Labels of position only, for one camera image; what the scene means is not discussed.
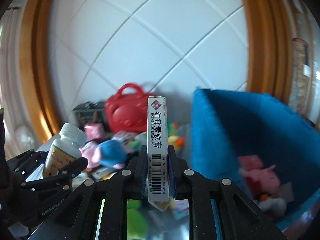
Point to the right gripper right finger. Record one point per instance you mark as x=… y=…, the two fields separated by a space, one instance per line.
x=217 y=209

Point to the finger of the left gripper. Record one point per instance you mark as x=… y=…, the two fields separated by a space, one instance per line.
x=27 y=161
x=63 y=178

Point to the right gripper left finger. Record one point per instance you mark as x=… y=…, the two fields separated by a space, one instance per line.
x=97 y=210

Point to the white medicine bottle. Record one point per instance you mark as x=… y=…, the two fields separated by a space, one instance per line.
x=64 y=150

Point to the white ointment box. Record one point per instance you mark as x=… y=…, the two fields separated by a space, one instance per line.
x=157 y=153

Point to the white duck plush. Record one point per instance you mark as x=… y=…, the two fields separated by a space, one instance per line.
x=276 y=206

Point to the pink pig plush red dress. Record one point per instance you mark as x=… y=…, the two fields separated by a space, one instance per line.
x=261 y=180

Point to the pink tissue pack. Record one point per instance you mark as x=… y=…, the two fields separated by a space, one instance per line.
x=250 y=162

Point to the pig plush blue shirt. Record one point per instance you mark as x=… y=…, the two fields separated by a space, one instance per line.
x=110 y=153

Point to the small pink box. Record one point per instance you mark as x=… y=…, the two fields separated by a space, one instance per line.
x=94 y=130

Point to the blue plastic storage crate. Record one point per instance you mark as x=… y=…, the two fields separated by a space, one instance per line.
x=227 y=124

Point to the dark gift box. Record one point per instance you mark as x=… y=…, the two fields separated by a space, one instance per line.
x=90 y=112

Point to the red bear handbag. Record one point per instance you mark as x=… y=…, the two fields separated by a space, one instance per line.
x=127 y=109

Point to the rolled patterned carpet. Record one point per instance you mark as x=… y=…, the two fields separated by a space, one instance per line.
x=300 y=76

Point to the wooden door frame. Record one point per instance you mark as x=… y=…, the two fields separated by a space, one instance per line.
x=270 y=60

